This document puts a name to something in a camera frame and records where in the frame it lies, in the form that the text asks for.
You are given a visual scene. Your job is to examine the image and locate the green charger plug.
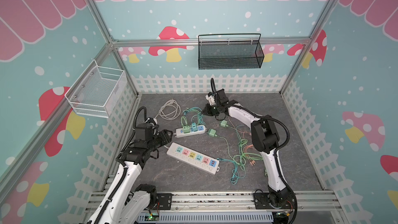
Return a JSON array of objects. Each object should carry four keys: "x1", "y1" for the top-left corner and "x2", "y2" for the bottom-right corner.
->
[
  {"x1": 220, "y1": 120, "x2": 229, "y2": 128},
  {"x1": 182, "y1": 125, "x2": 191, "y2": 133},
  {"x1": 208, "y1": 129, "x2": 217, "y2": 138}
]

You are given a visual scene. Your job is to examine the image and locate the teal charger plug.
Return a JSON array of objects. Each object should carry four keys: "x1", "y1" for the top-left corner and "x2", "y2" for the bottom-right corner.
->
[{"x1": 191, "y1": 123, "x2": 198, "y2": 132}]

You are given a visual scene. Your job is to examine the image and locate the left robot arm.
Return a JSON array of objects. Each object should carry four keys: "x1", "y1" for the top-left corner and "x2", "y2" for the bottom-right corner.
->
[{"x1": 86, "y1": 106, "x2": 173, "y2": 224}]

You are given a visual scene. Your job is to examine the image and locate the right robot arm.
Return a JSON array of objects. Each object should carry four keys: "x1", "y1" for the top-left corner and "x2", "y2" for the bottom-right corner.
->
[{"x1": 202, "y1": 84, "x2": 295, "y2": 208}]

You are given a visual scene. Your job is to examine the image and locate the small white blue power strip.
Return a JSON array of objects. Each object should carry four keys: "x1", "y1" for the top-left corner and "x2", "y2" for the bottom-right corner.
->
[{"x1": 175, "y1": 125, "x2": 206, "y2": 138}]

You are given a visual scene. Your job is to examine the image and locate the large white multicolour power strip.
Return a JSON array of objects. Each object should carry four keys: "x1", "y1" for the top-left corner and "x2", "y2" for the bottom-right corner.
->
[{"x1": 167, "y1": 143, "x2": 220, "y2": 175}]

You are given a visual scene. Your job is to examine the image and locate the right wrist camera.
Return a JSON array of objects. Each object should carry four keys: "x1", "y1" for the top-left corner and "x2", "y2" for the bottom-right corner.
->
[{"x1": 206, "y1": 92, "x2": 217, "y2": 106}]

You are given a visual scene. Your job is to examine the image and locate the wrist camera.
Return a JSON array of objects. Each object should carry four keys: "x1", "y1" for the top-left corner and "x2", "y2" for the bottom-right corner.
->
[
  {"x1": 206, "y1": 92, "x2": 217, "y2": 106},
  {"x1": 145, "y1": 117, "x2": 159, "y2": 128}
]

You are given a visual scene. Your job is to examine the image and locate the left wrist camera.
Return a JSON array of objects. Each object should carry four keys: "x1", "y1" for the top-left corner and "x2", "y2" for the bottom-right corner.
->
[{"x1": 145, "y1": 117, "x2": 159, "y2": 128}]

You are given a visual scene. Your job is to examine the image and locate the coiled white power cord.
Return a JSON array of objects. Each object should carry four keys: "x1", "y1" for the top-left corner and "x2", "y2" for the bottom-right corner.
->
[{"x1": 158, "y1": 99, "x2": 181, "y2": 121}]

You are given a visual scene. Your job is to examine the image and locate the tangled green charging cables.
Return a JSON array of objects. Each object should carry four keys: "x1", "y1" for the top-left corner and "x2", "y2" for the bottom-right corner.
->
[{"x1": 181, "y1": 107, "x2": 268, "y2": 185}]

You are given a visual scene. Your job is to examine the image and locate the black mesh wall basket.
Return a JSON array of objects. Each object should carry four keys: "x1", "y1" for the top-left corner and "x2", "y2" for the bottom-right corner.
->
[{"x1": 198, "y1": 33, "x2": 265, "y2": 70}]

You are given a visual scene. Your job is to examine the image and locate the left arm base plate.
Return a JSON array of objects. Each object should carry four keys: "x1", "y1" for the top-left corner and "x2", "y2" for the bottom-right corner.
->
[{"x1": 150, "y1": 194, "x2": 173, "y2": 211}]

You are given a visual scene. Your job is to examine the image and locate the white mesh wall basket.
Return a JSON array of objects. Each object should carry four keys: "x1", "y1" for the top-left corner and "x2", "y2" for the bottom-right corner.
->
[{"x1": 65, "y1": 60, "x2": 127, "y2": 118}]

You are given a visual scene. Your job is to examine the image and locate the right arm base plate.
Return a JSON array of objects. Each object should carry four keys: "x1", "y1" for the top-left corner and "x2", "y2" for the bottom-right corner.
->
[{"x1": 253, "y1": 191, "x2": 296, "y2": 211}]

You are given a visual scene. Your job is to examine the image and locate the aluminium front rail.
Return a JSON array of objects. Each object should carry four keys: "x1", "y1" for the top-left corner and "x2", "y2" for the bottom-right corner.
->
[{"x1": 83, "y1": 190, "x2": 348, "y2": 224}]

